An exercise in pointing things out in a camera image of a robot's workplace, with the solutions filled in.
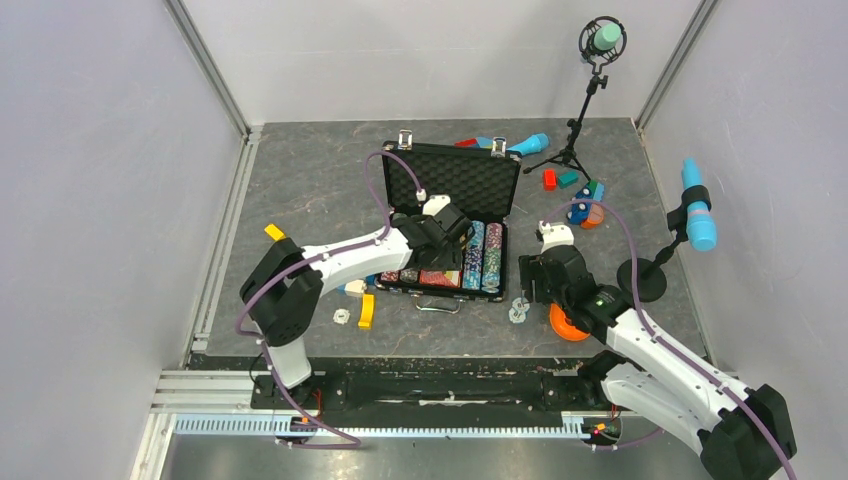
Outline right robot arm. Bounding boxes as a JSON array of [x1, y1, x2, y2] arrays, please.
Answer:
[[519, 222, 798, 479]]

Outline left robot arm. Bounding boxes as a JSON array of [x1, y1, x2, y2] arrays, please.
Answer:
[[236, 195, 472, 408]]

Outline red playing card deck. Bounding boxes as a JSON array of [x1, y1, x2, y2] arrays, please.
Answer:
[[419, 270, 461, 288]]

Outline orange curved track piece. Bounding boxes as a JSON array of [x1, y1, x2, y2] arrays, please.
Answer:
[[548, 304, 590, 342]]

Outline blue chip row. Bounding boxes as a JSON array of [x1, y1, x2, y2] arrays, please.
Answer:
[[462, 220, 485, 290]]

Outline green purple chip row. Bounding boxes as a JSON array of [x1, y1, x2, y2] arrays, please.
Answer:
[[481, 223, 503, 293]]

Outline red chip row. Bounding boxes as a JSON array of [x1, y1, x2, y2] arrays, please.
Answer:
[[379, 270, 400, 283]]

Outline blue toy car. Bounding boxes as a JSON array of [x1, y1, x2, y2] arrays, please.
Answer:
[[567, 181, 605, 230]]

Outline black poker case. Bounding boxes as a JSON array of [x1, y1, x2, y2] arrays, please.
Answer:
[[376, 130, 523, 302]]

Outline yellow long block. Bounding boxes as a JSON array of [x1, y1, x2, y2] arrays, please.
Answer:
[[357, 294, 376, 330]]

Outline white blue block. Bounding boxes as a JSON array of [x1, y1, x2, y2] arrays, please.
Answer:
[[337, 279, 368, 298]]

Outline red small block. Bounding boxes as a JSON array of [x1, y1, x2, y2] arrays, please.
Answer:
[[543, 169, 558, 191]]

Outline teal small block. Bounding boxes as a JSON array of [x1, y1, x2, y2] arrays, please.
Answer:
[[557, 171, 580, 189]]

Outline red blue flat blocks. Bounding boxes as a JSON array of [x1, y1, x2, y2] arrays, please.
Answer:
[[455, 136, 494, 149]]

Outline grey poker chip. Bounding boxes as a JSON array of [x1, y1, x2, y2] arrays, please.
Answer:
[[332, 308, 351, 325]]

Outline blue toy microphone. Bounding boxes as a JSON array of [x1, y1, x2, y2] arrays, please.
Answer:
[[507, 133, 550, 157]]

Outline blue microphone on stand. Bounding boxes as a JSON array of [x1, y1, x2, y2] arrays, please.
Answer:
[[616, 158, 718, 302]]

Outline yellow cube block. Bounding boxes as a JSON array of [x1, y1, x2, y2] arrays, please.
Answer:
[[264, 223, 287, 242]]

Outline green microphone on tripod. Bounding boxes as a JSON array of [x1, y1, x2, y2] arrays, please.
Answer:
[[522, 15, 627, 183]]

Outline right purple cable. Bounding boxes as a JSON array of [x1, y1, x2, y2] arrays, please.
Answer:
[[537, 198, 796, 480]]

